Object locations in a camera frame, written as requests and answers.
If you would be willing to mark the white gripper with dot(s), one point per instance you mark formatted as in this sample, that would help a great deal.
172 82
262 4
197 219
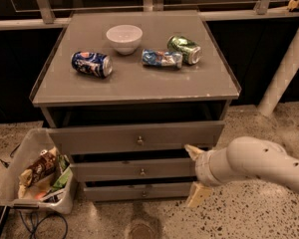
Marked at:
202 168

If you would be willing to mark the grey drawer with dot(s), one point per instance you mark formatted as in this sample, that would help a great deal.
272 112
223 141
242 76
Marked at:
136 192
133 169
136 137

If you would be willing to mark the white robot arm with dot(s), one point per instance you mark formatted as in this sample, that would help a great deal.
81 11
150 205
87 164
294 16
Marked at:
244 158

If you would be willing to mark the grey bottom drawer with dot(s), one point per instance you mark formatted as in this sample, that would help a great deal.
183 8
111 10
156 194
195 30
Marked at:
136 192

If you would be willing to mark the grey top drawer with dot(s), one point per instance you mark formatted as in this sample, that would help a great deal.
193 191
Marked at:
136 137

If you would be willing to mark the grey drawer cabinet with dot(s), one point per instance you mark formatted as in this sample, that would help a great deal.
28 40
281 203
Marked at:
133 93

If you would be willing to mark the green soda can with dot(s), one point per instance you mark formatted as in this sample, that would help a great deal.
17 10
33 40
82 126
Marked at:
191 52

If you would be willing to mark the crushed light blue can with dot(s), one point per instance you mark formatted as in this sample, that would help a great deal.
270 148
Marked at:
162 58

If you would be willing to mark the green snack packet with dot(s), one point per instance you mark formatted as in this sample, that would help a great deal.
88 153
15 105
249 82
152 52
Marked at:
65 171

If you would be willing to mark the brown snack bag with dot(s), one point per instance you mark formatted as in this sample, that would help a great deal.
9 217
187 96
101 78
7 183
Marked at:
43 166

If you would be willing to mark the white ceramic bowl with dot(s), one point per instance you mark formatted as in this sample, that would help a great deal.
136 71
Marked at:
125 39

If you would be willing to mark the blue soda can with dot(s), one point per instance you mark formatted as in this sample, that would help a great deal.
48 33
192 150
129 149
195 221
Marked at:
94 64

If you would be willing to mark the metal railing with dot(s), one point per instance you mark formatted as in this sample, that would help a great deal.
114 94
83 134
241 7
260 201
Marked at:
46 4

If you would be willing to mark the clear plastic bin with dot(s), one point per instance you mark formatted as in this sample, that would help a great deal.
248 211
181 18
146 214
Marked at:
38 196

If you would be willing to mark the yellow object on railing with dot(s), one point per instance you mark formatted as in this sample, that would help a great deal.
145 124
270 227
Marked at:
293 6

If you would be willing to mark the white diagonal post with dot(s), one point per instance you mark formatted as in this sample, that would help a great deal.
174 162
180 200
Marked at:
284 75

